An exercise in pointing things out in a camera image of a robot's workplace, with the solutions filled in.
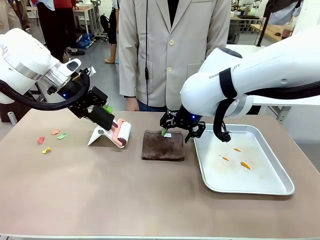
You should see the pink white lint roller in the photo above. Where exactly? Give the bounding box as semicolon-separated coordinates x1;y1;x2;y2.
109;118;133;149

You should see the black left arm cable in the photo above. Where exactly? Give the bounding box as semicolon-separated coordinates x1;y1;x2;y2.
0;72;91;111

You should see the white folded stand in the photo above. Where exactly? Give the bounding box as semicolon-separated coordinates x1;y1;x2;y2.
87;126;126;149

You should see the person in beige trousers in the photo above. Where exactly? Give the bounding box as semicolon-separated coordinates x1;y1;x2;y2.
0;0;32;32

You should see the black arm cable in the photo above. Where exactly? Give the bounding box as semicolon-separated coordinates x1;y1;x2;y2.
0;72;91;111
213;67;320;144

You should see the person's right forearm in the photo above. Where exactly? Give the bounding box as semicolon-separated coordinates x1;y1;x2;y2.
118;47;138;99

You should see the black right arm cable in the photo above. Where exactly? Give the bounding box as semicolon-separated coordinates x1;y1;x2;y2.
213;67;320;144

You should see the black hanging microphone cable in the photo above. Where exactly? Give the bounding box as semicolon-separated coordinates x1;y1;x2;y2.
144;0;152;109

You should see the wooden top table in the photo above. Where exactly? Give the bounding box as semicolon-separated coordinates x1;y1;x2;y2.
249;23;296;47

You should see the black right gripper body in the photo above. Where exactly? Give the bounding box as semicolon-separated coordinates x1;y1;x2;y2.
171;105;201;130

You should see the white frame wooden desk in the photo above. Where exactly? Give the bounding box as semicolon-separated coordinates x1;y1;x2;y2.
71;5;95;36

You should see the silver metal tray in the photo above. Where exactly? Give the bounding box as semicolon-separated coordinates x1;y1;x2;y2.
193;123;295;195

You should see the brown cloth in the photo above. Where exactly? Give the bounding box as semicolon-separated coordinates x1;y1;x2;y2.
141;129;186;162

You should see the person in red top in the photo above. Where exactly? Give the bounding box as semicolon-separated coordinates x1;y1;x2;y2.
53;0;86;56

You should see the plastic cup with dark drink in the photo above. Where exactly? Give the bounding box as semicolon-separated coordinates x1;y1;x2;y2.
281;21;295;39

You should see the person in beige jacket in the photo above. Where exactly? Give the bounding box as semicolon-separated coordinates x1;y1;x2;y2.
117;0;232;113

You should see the black pole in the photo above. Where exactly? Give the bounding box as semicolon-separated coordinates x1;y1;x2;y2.
255;0;273;48

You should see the person's right hand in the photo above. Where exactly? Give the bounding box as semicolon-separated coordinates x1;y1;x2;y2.
125;96;140;112

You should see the barefoot person in black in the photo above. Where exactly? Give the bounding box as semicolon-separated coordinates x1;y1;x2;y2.
104;0;120;64

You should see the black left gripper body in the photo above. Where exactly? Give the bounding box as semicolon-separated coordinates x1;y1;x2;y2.
56;74;91;109

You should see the blue plastic bag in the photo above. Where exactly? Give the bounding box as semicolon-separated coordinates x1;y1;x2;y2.
75;33;95;50

